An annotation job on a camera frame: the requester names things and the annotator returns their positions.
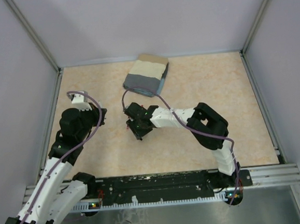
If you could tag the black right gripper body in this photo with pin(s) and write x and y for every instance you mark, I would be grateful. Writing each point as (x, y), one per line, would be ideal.
(138, 130)

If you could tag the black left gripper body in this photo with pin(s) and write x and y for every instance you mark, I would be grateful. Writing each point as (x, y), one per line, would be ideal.
(93, 117)

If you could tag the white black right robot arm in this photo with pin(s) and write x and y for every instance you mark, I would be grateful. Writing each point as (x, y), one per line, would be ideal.
(208, 127)

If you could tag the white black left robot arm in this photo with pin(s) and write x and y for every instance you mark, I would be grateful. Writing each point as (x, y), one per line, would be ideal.
(48, 172)

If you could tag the folded grey beige cloth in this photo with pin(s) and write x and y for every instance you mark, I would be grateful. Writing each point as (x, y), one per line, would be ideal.
(147, 75)

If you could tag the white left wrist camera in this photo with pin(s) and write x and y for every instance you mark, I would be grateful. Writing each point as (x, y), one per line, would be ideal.
(80, 101)

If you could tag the aluminium frame post left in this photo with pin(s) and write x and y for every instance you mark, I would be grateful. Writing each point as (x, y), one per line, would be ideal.
(33, 35)

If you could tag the aluminium frame post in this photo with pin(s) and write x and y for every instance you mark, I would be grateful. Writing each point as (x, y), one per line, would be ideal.
(255, 26)
(33, 35)

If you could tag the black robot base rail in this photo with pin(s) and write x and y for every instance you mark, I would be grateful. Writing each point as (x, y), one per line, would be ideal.
(163, 189)

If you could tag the aluminium frame post right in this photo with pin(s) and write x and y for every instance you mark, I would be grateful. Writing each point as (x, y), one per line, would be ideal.
(255, 26)

